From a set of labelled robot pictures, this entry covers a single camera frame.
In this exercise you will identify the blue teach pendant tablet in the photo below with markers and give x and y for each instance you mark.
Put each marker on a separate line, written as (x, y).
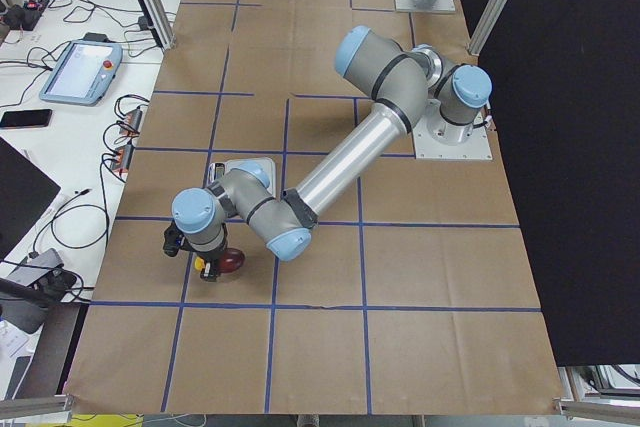
(83, 73)

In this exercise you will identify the black power strip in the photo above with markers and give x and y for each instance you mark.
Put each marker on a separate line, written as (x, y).
(26, 16)

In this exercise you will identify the black smartphone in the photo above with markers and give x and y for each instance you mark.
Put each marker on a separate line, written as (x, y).
(26, 118)

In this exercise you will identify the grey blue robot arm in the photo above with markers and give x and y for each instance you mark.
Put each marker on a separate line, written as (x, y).
(404, 86)

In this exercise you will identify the orange usb hub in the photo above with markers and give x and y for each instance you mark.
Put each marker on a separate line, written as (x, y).
(129, 131)

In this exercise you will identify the black laptop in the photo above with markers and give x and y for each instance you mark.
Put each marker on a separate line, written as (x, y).
(26, 192)

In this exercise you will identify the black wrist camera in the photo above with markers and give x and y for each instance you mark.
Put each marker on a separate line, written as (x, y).
(173, 240)

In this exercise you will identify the grey adapter dock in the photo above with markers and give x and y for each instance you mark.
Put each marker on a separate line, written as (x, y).
(29, 272)

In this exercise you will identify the red mango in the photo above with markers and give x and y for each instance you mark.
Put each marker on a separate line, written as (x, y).
(230, 260)

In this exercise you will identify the black curtain panel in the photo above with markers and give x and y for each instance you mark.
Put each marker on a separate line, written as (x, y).
(566, 106)

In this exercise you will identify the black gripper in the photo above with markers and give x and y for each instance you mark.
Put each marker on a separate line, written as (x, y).
(214, 258)

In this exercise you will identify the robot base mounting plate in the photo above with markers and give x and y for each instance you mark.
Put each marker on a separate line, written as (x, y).
(436, 139)

